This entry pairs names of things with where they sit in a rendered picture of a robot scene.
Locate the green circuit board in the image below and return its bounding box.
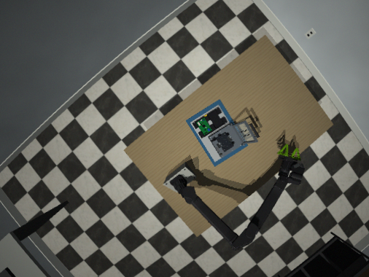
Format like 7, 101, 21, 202
196, 118, 212, 135

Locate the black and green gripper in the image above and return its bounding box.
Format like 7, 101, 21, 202
277, 144, 301, 168

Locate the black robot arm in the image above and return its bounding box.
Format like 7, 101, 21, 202
170, 160, 305, 251

